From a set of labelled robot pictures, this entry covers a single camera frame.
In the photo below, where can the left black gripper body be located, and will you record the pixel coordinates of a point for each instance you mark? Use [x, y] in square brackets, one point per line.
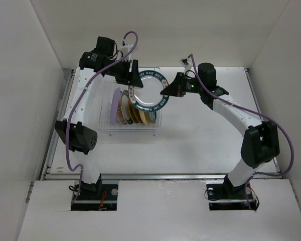
[121, 72]

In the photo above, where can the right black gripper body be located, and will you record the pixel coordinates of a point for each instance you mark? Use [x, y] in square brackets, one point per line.
[189, 85]

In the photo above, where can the green rim white plate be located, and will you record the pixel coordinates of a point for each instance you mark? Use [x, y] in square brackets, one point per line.
[149, 98]

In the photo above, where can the purple plate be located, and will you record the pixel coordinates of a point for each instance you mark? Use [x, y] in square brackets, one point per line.
[114, 104]

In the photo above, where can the white wire dish rack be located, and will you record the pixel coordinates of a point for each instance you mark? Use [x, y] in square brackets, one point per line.
[104, 124]

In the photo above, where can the blue floral plate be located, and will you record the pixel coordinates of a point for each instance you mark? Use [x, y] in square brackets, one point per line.
[153, 116]

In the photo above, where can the yellow brown patterned plate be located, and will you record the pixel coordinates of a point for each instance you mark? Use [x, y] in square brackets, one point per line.
[132, 114]

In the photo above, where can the beige plate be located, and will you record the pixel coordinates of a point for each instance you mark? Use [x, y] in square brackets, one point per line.
[144, 117]

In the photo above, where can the orange pattern white plate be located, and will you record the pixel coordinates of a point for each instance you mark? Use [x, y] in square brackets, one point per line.
[119, 113]

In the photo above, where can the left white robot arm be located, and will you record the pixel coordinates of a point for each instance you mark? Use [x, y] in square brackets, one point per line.
[106, 59]

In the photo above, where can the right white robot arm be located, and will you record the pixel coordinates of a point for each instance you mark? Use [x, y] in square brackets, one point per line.
[260, 138]

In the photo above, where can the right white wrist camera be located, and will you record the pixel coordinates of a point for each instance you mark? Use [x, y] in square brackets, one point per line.
[185, 62]

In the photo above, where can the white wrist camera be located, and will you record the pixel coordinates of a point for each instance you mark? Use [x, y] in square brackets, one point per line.
[126, 48]
[185, 62]

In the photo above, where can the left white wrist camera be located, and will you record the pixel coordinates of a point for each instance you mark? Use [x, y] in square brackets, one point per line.
[126, 48]

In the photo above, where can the metal rail front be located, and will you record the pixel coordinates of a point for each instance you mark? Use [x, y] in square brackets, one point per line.
[140, 176]

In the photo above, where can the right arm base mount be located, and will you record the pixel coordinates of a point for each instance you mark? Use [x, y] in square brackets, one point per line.
[219, 199]

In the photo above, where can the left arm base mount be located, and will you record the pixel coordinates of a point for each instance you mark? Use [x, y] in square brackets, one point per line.
[105, 201]

